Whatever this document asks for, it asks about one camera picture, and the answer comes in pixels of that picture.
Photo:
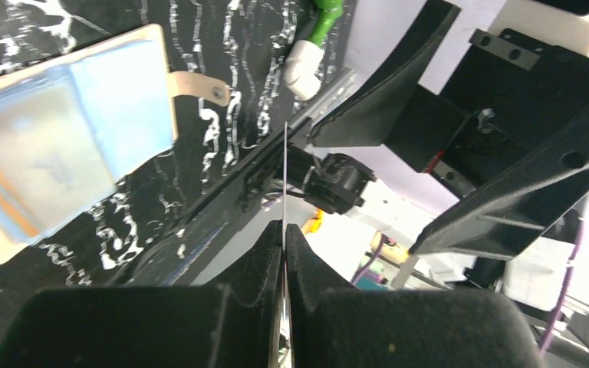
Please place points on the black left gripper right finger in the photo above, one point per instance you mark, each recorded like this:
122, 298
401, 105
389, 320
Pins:
335, 324

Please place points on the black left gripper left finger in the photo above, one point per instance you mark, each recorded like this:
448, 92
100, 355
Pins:
231, 321

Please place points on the white credit card grey stripe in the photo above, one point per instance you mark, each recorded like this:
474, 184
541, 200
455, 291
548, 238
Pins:
286, 323

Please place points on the orange credit card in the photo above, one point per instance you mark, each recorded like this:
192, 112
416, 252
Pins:
0, 193

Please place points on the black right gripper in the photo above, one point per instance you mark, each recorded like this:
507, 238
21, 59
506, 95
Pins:
508, 94

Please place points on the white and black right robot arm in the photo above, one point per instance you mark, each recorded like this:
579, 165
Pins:
508, 133

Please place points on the aluminium front rail frame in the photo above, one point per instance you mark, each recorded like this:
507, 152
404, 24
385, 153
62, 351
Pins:
328, 98

